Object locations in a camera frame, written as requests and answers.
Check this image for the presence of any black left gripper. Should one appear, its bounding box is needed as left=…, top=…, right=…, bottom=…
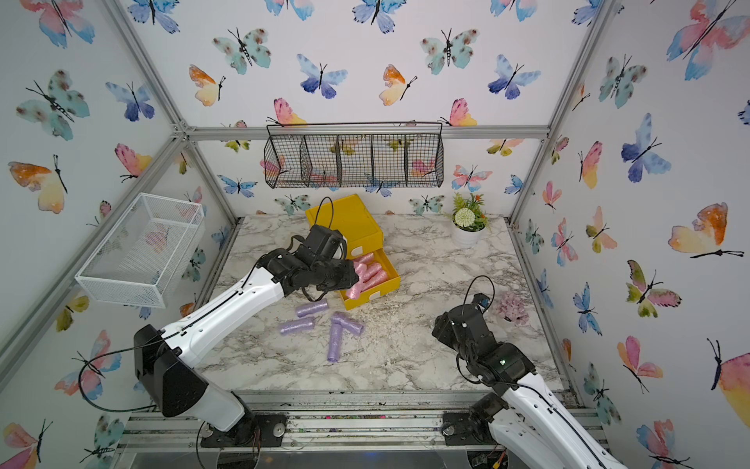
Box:
left=311, top=261, right=361, bottom=292

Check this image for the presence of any purple roll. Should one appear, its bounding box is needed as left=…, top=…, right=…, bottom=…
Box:
left=279, top=317, right=316, bottom=335
left=295, top=299, right=329, bottom=319
left=327, top=324, right=343, bottom=363

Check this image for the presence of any pink roll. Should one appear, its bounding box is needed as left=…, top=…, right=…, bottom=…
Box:
left=355, top=252, right=375, bottom=265
left=361, top=270, right=389, bottom=291
left=346, top=283, right=365, bottom=300
left=355, top=262, right=383, bottom=283

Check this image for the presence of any pink roll bottom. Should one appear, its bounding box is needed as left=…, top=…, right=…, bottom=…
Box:
left=355, top=252, right=375, bottom=265

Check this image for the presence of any yellow three-drawer box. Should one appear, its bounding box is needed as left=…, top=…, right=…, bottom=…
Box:
left=306, top=195, right=400, bottom=311

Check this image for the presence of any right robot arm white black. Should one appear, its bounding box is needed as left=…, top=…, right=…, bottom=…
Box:
left=432, top=300, right=624, bottom=469

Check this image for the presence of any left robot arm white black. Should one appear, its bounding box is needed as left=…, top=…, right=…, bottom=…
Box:
left=134, top=225, right=359, bottom=443

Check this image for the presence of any purple roll angled centre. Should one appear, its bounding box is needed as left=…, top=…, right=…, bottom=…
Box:
left=331, top=312, right=364, bottom=336

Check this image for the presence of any white pot with green plant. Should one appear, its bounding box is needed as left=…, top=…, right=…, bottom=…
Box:
left=451, top=193, right=488, bottom=249

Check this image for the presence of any black wire wall basket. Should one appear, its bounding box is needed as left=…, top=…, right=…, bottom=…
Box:
left=261, top=121, right=445, bottom=192

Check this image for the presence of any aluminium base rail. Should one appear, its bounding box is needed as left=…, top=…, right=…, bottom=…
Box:
left=115, top=391, right=505, bottom=468

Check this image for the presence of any white mesh wall basket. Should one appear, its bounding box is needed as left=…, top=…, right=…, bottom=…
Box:
left=75, top=193, right=205, bottom=309

